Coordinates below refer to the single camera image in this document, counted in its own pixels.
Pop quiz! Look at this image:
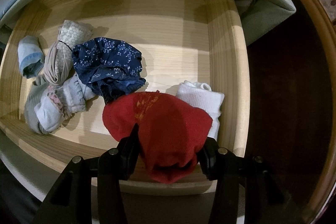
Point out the grey drawer with wooden inside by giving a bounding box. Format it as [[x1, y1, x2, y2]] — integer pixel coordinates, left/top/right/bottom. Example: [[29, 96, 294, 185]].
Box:
[[0, 0, 250, 214]]

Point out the navy floral underwear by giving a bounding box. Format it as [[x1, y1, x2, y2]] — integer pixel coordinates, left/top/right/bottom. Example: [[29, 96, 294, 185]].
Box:
[[71, 37, 147, 105]]

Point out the light blue rolled sock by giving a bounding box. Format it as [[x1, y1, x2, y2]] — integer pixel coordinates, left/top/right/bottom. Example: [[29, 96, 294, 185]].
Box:
[[18, 35, 46, 79]]

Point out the red sock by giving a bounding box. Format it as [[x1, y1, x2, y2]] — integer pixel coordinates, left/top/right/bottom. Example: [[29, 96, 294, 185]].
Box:
[[102, 91, 213, 185]]

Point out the light blue lace trimmed sock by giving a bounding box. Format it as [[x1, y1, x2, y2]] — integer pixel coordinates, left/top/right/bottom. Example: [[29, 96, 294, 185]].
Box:
[[34, 74, 96, 132]]

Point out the grey ribbed garment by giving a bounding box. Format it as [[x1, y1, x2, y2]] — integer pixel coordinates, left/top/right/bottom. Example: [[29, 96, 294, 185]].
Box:
[[24, 74, 53, 135]]

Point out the beige knotted underwear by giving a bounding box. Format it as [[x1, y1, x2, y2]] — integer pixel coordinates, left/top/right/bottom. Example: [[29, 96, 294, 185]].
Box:
[[43, 40, 75, 85]]

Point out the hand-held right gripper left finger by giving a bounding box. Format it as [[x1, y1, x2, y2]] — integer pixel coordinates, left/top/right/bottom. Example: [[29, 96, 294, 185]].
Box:
[[31, 123, 142, 224]]

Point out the white hexagon print underwear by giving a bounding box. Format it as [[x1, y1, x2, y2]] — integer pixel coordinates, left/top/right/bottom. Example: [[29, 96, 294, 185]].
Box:
[[56, 20, 93, 56]]

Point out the wooden bed frame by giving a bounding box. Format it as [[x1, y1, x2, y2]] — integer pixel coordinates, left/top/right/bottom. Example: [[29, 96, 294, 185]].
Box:
[[272, 0, 336, 224]]

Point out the white sock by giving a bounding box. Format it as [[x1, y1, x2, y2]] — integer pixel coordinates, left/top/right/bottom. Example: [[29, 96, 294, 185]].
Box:
[[175, 80, 225, 140]]

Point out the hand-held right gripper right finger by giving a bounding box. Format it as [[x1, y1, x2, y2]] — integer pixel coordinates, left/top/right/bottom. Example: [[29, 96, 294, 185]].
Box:
[[199, 137, 296, 224]]

